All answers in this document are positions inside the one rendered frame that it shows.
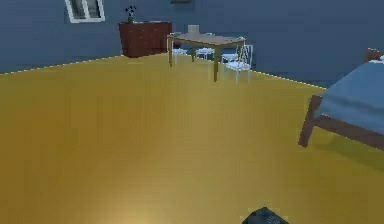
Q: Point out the white framed window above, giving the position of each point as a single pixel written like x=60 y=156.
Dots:
x=85 y=10

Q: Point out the dark red chest of drawers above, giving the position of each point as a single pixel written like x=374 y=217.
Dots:
x=145 y=38

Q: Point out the white chair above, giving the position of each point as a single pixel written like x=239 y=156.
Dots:
x=230 y=56
x=178 y=51
x=204 y=51
x=238 y=65

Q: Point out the blue bed with wooden frame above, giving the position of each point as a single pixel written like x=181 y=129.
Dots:
x=355 y=96

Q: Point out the wooden dining table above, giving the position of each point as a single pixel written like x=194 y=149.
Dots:
x=208 y=40

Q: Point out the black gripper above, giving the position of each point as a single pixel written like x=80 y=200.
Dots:
x=265 y=216

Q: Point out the dark potted house plant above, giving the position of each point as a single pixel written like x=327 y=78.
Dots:
x=130 y=15

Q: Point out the white pillow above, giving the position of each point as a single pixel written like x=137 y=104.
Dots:
x=380 y=59

